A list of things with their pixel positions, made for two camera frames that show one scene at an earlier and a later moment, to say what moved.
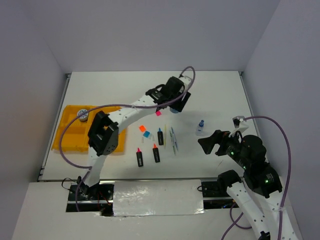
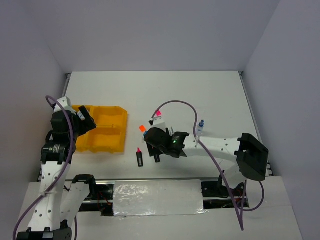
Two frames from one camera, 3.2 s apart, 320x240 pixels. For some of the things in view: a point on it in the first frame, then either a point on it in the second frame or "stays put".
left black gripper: x=179 y=104 → x=87 y=125
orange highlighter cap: x=142 y=128 stays put
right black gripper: x=219 y=136 → x=149 y=146
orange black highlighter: x=156 y=153 stays put
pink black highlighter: x=139 y=158 stays put
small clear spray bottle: x=200 y=131 stays put
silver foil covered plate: x=155 y=197 stays put
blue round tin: x=173 y=110 → x=80 y=114
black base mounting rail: x=100 y=198 stays put
